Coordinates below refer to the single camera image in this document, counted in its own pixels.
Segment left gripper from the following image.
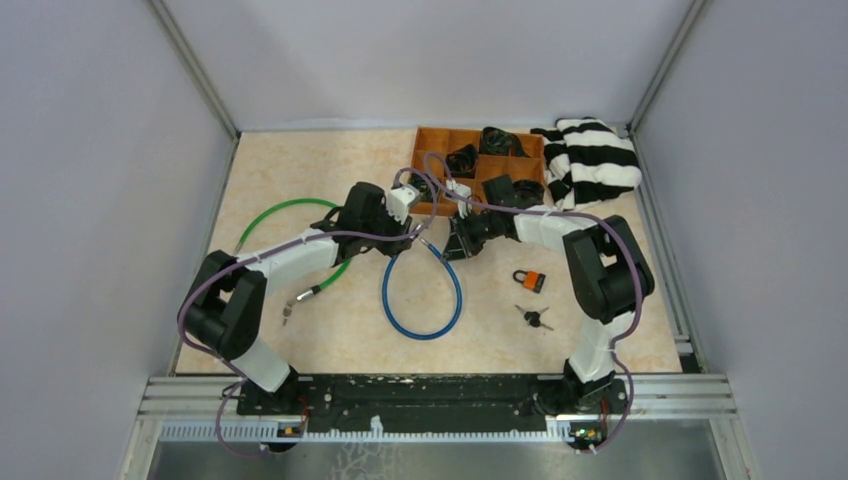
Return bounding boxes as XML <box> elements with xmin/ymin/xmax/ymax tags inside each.
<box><xmin>361</xmin><ymin>202</ymin><xmax>413</xmax><ymax>258</ymax></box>

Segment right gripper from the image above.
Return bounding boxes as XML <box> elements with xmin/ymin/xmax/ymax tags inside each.
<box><xmin>440</xmin><ymin>208</ymin><xmax>499</xmax><ymax>263</ymax></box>

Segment blue cable lock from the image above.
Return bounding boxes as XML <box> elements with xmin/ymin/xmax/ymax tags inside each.
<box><xmin>380</xmin><ymin>237</ymin><xmax>465</xmax><ymax>342</ymax></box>

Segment orange padlock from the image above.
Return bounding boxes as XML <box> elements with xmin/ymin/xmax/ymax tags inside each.
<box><xmin>512</xmin><ymin>270</ymin><xmax>547</xmax><ymax>294</ymax></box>

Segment black padlock keys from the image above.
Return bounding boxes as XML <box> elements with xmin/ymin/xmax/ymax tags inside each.
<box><xmin>515</xmin><ymin>305</ymin><xmax>553</xmax><ymax>331</ymax></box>

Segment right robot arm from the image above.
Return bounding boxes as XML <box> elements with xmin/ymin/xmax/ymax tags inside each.
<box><xmin>444</xmin><ymin>175</ymin><xmax>655</xmax><ymax>412</ymax></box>

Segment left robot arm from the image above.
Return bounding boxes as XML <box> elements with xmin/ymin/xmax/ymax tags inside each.
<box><xmin>177</xmin><ymin>182</ymin><xmax>420</xmax><ymax>414</ymax></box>

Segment rolled dark tie, middle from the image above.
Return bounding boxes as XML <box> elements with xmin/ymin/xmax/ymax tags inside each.
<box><xmin>445</xmin><ymin>144</ymin><xmax>479</xmax><ymax>179</ymax></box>

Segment rolled dark tie, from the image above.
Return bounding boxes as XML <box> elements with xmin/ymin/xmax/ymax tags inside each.
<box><xmin>512</xmin><ymin>179</ymin><xmax>545</xmax><ymax>205</ymax></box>
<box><xmin>445</xmin><ymin>144</ymin><xmax>479</xmax><ymax>179</ymax></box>

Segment rolled dark tie, front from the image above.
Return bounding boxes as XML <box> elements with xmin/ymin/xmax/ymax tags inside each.
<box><xmin>512</xmin><ymin>179</ymin><xmax>545</xmax><ymax>205</ymax></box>

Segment wooden compartment tray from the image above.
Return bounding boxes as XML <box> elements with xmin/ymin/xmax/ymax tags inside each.
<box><xmin>411</xmin><ymin>127</ymin><xmax>546</xmax><ymax>201</ymax></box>

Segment rolled green tie, unrolling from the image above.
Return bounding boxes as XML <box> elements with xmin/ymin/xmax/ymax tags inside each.
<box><xmin>479</xmin><ymin>126</ymin><xmax>529</xmax><ymax>158</ymax></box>

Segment black white striped towel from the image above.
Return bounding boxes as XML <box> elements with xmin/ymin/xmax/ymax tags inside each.
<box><xmin>530</xmin><ymin>117</ymin><xmax>643</xmax><ymax>211</ymax></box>

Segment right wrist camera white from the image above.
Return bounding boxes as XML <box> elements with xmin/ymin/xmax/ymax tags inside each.
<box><xmin>444</xmin><ymin>179</ymin><xmax>473</xmax><ymax>219</ymax></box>

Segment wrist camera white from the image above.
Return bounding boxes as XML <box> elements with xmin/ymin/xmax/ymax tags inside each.
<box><xmin>444</xmin><ymin>179</ymin><xmax>473</xmax><ymax>219</ymax></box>
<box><xmin>386</xmin><ymin>184</ymin><xmax>421</xmax><ymax>224</ymax></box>

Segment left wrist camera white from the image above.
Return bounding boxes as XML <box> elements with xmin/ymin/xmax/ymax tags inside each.
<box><xmin>386</xmin><ymin>184</ymin><xmax>421</xmax><ymax>224</ymax></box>

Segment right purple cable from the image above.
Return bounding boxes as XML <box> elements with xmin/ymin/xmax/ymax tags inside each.
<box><xmin>423</xmin><ymin>152</ymin><xmax>645</xmax><ymax>455</ymax></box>

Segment purple cable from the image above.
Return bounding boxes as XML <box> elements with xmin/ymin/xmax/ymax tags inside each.
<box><xmin>176</xmin><ymin>166</ymin><xmax>441</xmax><ymax>460</ymax></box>
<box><xmin>423</xmin><ymin>152</ymin><xmax>645</xmax><ymax>455</ymax></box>

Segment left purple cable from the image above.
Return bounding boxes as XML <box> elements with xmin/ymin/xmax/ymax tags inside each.
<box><xmin>176</xmin><ymin>166</ymin><xmax>441</xmax><ymax>460</ymax></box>

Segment green cable lock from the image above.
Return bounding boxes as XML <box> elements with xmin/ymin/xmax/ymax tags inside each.
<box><xmin>233</xmin><ymin>197</ymin><xmax>351</xmax><ymax>326</ymax></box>

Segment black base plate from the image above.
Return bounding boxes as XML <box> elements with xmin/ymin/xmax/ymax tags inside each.
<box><xmin>236</xmin><ymin>374</ymin><xmax>628</xmax><ymax>434</ymax></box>

